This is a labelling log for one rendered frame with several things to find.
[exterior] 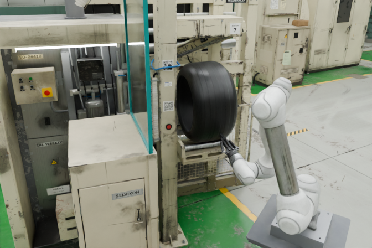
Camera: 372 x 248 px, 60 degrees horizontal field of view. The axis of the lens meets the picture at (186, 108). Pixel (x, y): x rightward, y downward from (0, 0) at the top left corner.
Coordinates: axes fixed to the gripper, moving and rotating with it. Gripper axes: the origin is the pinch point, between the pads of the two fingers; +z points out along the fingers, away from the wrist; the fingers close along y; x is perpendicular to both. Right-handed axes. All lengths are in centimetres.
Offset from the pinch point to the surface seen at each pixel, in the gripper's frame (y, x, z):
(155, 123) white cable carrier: 42.7, -1.6, 23.0
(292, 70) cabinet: -334, 160, 342
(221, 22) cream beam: -17, -59, 64
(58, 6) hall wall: 130, 208, 912
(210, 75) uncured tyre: 5.4, -37.5, 22.8
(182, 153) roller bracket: 26.1, 14.6, 5.5
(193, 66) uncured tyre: 14, -38, 35
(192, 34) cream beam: 7, -51, 62
